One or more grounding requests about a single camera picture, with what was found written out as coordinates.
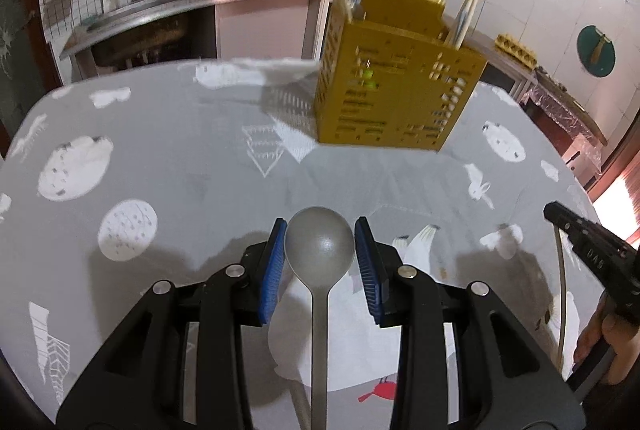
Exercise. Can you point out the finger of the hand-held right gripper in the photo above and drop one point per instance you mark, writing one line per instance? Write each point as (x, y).
(562, 216)

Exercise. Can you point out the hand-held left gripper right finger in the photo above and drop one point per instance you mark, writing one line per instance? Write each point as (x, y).
(370, 275)

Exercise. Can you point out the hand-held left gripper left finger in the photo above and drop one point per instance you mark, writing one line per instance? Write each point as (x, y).
(270, 275)

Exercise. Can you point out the grey metal spoon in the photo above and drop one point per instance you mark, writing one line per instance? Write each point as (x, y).
(318, 245)

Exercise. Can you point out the yellow perforated utensil holder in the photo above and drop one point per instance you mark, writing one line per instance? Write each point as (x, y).
(400, 74)

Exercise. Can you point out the person's right hand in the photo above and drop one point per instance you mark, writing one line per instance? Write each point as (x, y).
(617, 345)

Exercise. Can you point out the green round board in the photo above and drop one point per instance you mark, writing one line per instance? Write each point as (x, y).
(585, 47)

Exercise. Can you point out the yellow egg carton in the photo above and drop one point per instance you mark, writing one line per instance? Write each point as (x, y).
(515, 47)

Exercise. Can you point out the kitchen counter cabinet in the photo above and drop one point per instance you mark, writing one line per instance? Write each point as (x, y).
(260, 24)

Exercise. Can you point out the steel kitchen sink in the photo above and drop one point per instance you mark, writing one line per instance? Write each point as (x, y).
(140, 14)

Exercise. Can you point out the brown frosted glass door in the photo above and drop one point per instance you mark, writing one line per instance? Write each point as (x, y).
(17, 34)

